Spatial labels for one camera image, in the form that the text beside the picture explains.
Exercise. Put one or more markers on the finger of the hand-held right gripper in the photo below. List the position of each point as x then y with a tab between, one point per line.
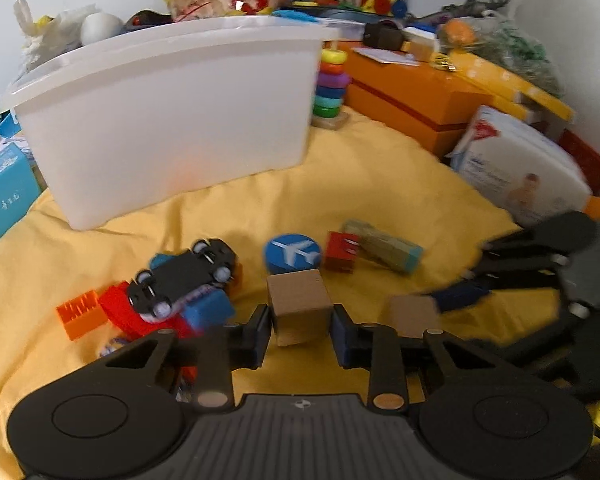
465	296
520	256

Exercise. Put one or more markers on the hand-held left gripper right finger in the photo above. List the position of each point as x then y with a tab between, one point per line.
340	337

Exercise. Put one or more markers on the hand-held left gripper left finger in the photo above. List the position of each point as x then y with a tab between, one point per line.
262	332

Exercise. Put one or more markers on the plain wooden cube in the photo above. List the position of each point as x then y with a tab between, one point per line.
300	305
412	315

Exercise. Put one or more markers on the white plastic storage bin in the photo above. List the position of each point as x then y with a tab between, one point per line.
180	110

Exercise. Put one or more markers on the blue toy block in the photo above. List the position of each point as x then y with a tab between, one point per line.
162	261
210	312

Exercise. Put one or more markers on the small orange object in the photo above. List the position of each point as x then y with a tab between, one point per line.
597	207

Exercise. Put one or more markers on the red wooden block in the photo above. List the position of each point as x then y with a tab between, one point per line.
341	252

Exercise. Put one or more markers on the blue round airplane block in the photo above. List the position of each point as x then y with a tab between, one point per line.
292	252

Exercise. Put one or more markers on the olive teal rectangular block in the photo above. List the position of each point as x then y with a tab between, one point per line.
385	250

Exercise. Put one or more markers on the white baby wipes pack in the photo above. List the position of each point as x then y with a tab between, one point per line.
520	160

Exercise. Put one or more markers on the upside-down black toy car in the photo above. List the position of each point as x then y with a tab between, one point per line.
185	272

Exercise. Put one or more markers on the red box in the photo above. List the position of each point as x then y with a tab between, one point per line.
587	160

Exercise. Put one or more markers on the yellow blanket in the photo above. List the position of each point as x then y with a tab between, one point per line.
230	220

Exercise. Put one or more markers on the red plastic toy block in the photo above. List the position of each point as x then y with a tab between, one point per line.
117	305

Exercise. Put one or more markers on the yellow flat box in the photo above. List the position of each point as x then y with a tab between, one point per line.
495	75

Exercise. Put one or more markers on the orange comb-shaped block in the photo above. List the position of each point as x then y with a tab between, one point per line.
80	315

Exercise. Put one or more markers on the orange box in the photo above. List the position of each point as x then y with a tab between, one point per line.
405	95

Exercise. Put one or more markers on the green mesh bag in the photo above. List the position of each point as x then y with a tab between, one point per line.
520	50

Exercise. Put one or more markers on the gold metal trinket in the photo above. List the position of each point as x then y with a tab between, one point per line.
444	62

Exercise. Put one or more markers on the orange round toy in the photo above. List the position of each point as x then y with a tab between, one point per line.
457	32

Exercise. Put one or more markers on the white paper sheet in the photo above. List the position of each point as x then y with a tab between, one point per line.
385	55

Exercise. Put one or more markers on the white blue small box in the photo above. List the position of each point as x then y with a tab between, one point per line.
420	35

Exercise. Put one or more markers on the black power adapter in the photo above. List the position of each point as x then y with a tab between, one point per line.
382	35

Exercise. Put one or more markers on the teal blue box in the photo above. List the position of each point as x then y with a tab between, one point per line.
5	190

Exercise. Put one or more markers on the blue white carton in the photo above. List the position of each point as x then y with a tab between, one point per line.
10	127

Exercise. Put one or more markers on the white round object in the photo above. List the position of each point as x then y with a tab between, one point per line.
100	27

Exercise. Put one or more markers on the white plastic bag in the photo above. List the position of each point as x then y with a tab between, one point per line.
45	40

